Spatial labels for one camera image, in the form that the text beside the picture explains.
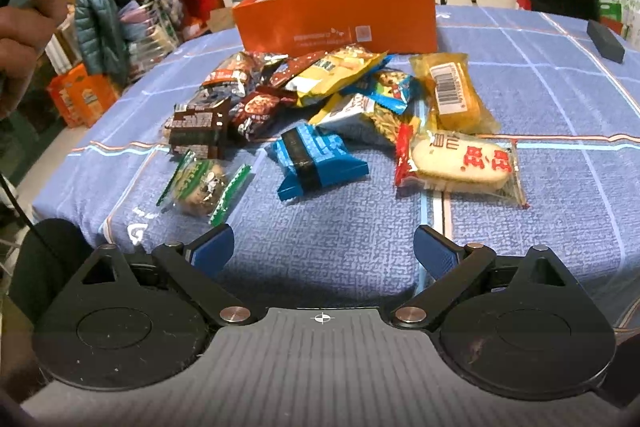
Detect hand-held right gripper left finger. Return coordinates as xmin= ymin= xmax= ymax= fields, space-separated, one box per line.
xmin=55 ymin=223 xmax=252 ymax=328

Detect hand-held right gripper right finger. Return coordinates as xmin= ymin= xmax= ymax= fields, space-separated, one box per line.
xmin=392 ymin=225 xmax=596 ymax=329

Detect green-edged clear cookie packet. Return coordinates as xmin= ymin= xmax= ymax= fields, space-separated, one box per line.
xmin=157 ymin=150 xmax=252 ymax=226

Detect white rice cracker packet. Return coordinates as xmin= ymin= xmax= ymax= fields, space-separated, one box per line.
xmin=394 ymin=127 xmax=530 ymax=209

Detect dark brown snack packet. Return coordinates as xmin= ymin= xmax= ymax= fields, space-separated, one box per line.
xmin=164 ymin=97 xmax=232 ymax=159

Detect blue black-striped snack packet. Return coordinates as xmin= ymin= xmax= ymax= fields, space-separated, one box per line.
xmin=264 ymin=122 xmax=370 ymax=202

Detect red chocolate-chip cookie packet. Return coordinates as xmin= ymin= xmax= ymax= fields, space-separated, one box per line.
xmin=231 ymin=89 xmax=297 ymax=141

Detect white yellow noodle snack packet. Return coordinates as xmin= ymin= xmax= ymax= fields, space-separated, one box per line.
xmin=309 ymin=93 xmax=422 ymax=148

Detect orange cardboard box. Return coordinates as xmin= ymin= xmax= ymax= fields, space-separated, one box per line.
xmin=232 ymin=0 xmax=439 ymax=56

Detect person's left hand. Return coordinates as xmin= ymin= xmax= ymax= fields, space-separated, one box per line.
xmin=0 ymin=0 xmax=117 ymax=120

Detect teal padded jacket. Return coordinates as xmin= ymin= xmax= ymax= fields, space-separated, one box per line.
xmin=74 ymin=0 xmax=142 ymax=84

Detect blue checked tablecloth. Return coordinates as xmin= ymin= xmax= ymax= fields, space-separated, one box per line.
xmin=30 ymin=3 xmax=640 ymax=333

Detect orange silver snack packet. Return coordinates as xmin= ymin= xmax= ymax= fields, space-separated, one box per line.
xmin=202 ymin=51 xmax=262 ymax=96

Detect orange printed carton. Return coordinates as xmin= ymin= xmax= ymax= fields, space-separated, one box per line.
xmin=47 ymin=63 xmax=122 ymax=128

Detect yellow cake packet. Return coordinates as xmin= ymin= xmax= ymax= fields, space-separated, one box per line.
xmin=409 ymin=53 xmax=502 ymax=134

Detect large blue cookie packet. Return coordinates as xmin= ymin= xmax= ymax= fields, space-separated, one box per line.
xmin=344 ymin=69 xmax=417 ymax=114

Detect brown chocolate-chip cookie packet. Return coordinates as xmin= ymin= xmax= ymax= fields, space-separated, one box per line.
xmin=269 ymin=51 xmax=327 ymax=88

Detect black rectangular block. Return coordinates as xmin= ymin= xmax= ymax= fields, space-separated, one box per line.
xmin=587 ymin=20 xmax=626 ymax=64

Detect black cable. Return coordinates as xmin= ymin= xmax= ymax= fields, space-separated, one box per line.
xmin=0 ymin=172 xmax=53 ymax=260

